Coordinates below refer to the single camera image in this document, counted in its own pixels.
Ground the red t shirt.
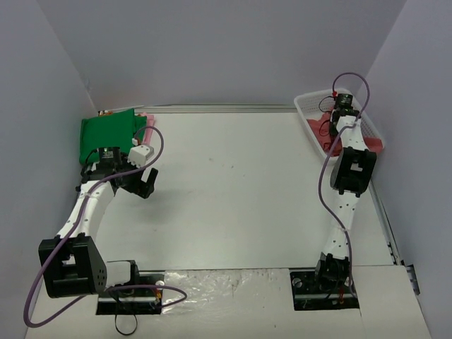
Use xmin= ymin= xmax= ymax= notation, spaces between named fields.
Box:
xmin=307 ymin=112 xmax=383 ymax=154

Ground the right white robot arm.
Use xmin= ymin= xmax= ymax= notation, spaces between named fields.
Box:
xmin=313 ymin=93 xmax=377 ymax=295

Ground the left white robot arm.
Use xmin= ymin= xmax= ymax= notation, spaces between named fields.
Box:
xmin=38 ymin=145 xmax=158 ymax=298

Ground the white plastic basket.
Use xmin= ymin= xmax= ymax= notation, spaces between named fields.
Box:
xmin=294 ymin=90 xmax=384 ymax=162

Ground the pink folded t shirt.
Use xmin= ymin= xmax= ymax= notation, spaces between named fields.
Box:
xmin=136 ymin=112 xmax=155 ymax=144

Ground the green folded t shirt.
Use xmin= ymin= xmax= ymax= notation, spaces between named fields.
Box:
xmin=79 ymin=109 xmax=147 ymax=165

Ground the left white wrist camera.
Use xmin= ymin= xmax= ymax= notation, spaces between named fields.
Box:
xmin=127 ymin=145 xmax=154 ymax=168

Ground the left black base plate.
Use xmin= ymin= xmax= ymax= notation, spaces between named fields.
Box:
xmin=95 ymin=271 xmax=166 ymax=316

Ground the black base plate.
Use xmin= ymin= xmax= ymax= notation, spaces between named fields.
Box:
xmin=290 ymin=269 xmax=359 ymax=311
xmin=95 ymin=271 xmax=166 ymax=316

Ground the thin black cable loop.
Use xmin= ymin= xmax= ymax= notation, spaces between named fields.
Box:
xmin=114 ymin=310 xmax=138 ymax=336

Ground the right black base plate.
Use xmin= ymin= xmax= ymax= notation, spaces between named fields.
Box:
xmin=290 ymin=269 xmax=359 ymax=311

